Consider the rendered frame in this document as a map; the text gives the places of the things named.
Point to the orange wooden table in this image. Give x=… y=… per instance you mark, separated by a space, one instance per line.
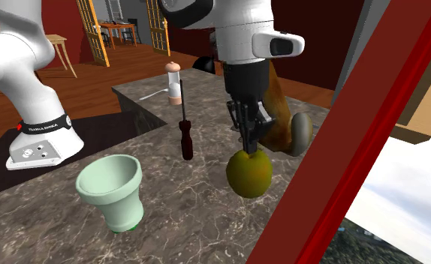
x=118 y=26

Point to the yellow framed glass door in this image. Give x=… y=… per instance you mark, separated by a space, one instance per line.
x=158 y=27
x=93 y=33

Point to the red window frame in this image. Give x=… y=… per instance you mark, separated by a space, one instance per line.
x=332 y=146

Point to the black round object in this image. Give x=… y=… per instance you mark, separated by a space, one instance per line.
x=204 y=66

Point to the pale green cup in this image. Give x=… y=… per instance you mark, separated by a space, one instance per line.
x=118 y=193

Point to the silver spoon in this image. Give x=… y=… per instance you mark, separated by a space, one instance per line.
x=153 y=95

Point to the grey ladder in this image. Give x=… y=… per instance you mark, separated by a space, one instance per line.
x=116 y=9

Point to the brown object with grey end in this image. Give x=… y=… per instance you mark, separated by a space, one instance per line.
x=283 y=117

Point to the light wooden side table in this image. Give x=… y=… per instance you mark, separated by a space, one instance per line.
x=56 y=39

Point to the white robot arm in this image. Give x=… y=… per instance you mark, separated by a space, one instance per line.
x=16 y=66

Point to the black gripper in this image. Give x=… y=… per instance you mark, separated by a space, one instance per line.
x=245 y=80

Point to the clear salt grinder beige top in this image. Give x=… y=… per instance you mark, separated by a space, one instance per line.
x=173 y=84

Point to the green apple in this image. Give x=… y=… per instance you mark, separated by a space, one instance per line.
x=249 y=177

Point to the light wooden shelf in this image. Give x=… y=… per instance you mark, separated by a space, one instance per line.
x=420 y=117

